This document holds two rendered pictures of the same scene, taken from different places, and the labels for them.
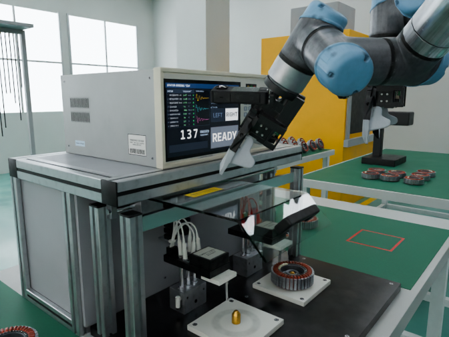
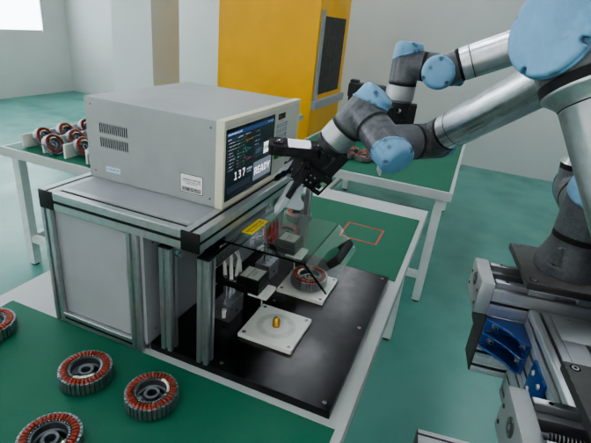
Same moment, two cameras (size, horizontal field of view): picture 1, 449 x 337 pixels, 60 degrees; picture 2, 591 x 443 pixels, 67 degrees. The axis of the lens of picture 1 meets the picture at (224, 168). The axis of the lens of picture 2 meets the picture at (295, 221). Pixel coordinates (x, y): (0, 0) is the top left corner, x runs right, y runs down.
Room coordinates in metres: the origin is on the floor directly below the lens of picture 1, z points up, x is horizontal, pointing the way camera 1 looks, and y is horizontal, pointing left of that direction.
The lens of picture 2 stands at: (-0.16, 0.28, 1.53)
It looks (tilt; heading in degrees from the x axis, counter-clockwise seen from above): 24 degrees down; 341
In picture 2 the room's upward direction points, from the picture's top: 6 degrees clockwise
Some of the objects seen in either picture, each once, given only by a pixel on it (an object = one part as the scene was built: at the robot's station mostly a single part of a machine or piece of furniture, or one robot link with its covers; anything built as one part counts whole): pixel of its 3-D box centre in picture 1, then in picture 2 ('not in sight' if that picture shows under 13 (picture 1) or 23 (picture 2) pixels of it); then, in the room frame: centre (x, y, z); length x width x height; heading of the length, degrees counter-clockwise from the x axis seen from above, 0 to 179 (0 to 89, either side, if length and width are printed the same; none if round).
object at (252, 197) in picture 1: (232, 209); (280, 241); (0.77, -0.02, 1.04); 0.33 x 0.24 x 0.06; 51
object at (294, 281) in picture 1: (292, 275); (309, 278); (0.96, -0.18, 0.80); 0.11 x 0.11 x 0.04
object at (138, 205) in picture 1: (145, 199); not in sight; (0.80, 0.17, 1.05); 0.06 x 0.04 x 0.04; 141
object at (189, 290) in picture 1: (188, 294); (229, 304); (0.86, 0.09, 0.80); 0.08 x 0.05 x 0.06; 141
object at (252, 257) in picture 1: (247, 261); (266, 266); (1.05, -0.07, 0.80); 0.08 x 0.05 x 0.06; 141
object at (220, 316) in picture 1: (236, 324); (275, 327); (0.77, -0.03, 0.78); 0.15 x 0.15 x 0.01; 51
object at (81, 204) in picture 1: (190, 223); (218, 238); (1.02, 0.09, 0.92); 0.66 x 0.01 x 0.30; 141
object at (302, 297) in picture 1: (292, 283); (308, 285); (0.96, -0.18, 0.78); 0.15 x 0.15 x 0.01; 51
